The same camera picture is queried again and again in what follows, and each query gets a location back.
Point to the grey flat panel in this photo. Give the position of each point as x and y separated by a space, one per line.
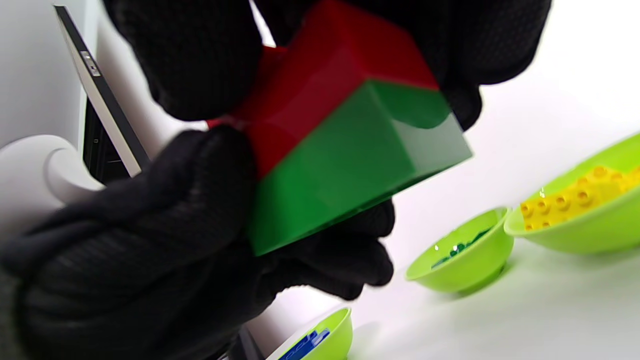
101 90

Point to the lime green plastic bowl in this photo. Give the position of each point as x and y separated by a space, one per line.
340 330
590 240
470 275

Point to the long yellow toy brick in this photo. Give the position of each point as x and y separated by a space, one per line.
610 182
555 207

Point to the long green toy brick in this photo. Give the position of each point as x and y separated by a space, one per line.
465 245
350 175

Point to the black metal rack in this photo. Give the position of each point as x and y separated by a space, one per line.
107 145

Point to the person's right hand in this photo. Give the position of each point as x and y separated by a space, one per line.
150 260

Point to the person's left hand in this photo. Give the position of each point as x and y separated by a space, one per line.
450 40

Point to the red toy brick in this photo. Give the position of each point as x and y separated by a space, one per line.
305 115
300 55

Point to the long blue toy brick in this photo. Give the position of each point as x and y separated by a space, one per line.
305 345

